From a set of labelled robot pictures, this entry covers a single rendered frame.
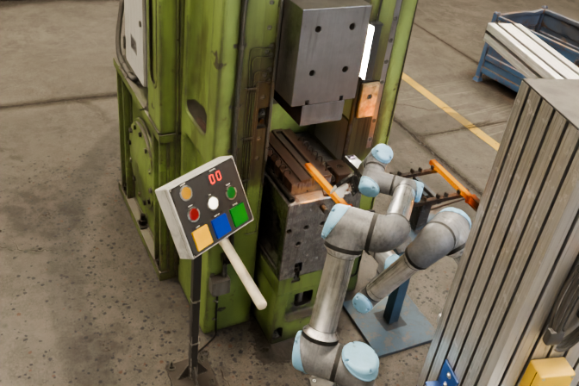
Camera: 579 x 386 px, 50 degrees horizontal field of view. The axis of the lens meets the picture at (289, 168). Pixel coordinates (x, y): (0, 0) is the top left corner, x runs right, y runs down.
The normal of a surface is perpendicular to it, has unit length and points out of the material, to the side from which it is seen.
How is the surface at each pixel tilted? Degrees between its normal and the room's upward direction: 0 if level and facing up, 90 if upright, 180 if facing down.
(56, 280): 0
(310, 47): 90
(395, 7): 90
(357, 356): 8
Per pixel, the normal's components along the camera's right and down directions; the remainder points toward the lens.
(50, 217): 0.11, -0.83
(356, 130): 0.44, 0.54
